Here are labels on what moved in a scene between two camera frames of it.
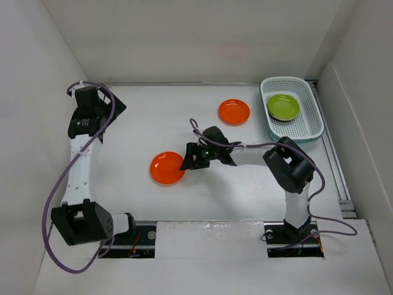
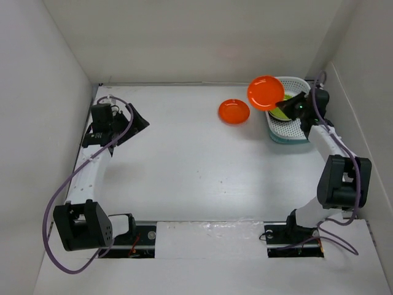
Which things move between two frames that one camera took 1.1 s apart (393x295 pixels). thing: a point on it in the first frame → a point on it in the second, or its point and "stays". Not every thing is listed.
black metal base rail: x=142 y=243 stays
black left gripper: x=120 y=107 → x=137 y=125
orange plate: x=234 y=112 stays
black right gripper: x=189 y=162 → x=286 y=105
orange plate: x=165 y=168 → x=264 y=91
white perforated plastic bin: x=308 y=125 stays
